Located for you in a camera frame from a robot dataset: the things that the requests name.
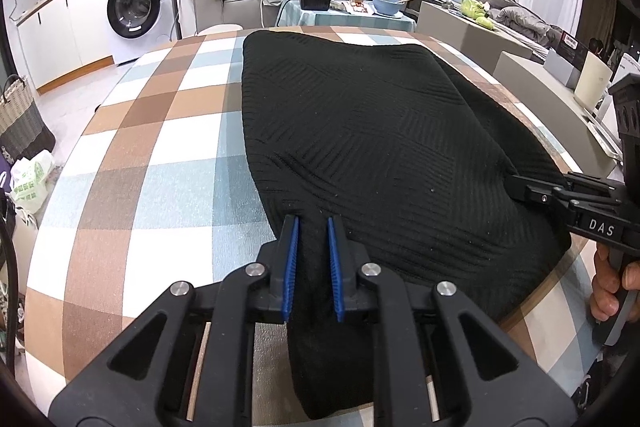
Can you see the checkered tablecloth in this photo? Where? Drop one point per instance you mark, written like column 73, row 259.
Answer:
column 150, row 157

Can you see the blue bowl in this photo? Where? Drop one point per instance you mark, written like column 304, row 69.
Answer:
column 387, row 4

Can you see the grey blanket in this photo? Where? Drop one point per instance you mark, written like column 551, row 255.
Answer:
column 520, row 19

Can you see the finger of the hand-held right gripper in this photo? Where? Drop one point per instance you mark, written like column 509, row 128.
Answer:
column 595, row 184
column 540, row 194

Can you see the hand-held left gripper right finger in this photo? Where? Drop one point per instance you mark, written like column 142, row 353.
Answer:
column 336, row 272

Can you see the green plush toy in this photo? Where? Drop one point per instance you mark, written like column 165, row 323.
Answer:
column 472, row 9

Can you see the snack plate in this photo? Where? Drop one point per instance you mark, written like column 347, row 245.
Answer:
column 357, row 6

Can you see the black and red box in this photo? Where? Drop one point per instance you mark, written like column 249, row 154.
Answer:
column 572, row 49

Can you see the cream cylinder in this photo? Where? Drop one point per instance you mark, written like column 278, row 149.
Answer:
column 592, row 79

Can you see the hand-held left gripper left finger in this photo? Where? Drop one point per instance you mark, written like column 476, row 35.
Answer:
column 290, row 272

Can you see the white kitchen counter cabinets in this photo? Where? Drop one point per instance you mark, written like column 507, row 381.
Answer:
column 60, row 37

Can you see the small green checkered table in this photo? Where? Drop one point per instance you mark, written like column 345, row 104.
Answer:
column 345, row 19

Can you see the black knit sweater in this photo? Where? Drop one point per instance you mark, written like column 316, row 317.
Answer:
column 375, row 132

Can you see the beige low cabinet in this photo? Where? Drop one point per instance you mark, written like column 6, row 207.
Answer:
column 450, row 27
column 530, row 77

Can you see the woven laundry basket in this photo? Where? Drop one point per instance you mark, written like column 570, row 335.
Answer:
column 22, row 122

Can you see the white washing machine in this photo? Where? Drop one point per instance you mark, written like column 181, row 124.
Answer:
column 135, row 7

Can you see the black plastic tray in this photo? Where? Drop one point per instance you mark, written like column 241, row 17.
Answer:
column 315, row 0

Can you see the person's right hand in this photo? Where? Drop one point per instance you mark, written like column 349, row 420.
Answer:
column 605, row 292

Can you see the grey box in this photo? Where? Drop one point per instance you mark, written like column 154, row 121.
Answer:
column 560, row 67

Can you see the white plastic bag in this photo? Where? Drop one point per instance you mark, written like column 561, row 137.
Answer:
column 30, row 179

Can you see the white tray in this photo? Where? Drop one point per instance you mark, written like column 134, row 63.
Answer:
column 605, row 137

